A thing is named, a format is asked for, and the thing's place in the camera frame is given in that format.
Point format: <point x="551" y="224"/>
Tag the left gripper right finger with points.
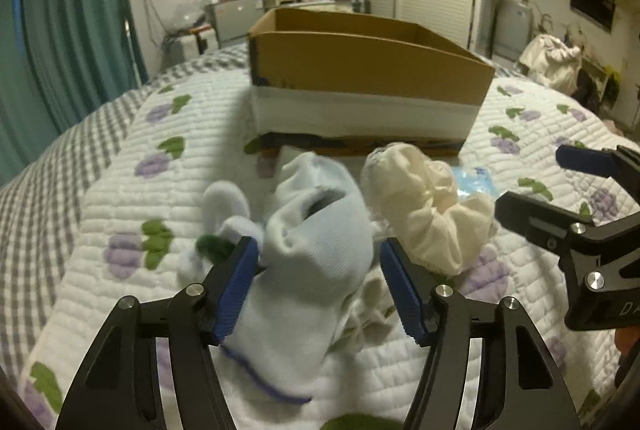
<point x="519" y="385"/>

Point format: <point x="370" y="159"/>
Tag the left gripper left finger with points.
<point x="117" y="385"/>

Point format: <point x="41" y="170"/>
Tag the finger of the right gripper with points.
<point x="621" y="165"/>
<point x="600" y="263"/>

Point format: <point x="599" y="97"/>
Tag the blue wet wipes pack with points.
<point x="473" y="180"/>

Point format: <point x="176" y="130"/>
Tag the cream scrunchie cloth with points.
<point x="416" y="199"/>

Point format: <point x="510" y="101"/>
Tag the light blue sock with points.
<point x="316" y="251"/>

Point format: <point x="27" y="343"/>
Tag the white jacket on chair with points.
<point x="552" y="63"/>

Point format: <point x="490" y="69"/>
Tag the white floral quilted mat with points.
<point x="139" y="219"/>

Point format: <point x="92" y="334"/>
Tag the white crumpled cloth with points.
<point x="367" y="316"/>

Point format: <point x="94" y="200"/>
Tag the grey checked bed cover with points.
<point x="41" y="207"/>

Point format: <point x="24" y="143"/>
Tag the white sock with green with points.
<point x="226" y="219"/>

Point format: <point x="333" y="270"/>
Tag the brown cardboard box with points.
<point x="343" y="84"/>

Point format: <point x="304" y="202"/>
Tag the teal curtain left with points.
<point x="60" y="61"/>

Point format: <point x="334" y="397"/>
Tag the white suitcase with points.
<point x="197" y="42"/>

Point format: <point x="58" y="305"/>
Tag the grey mini fridge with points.
<point x="233" y="19"/>

